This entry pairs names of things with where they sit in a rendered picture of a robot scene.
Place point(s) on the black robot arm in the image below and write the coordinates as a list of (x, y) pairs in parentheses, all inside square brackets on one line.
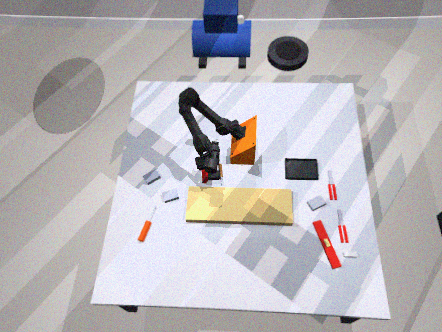
[(209, 161)]

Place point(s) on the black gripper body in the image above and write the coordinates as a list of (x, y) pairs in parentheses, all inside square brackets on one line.
[(215, 176)]

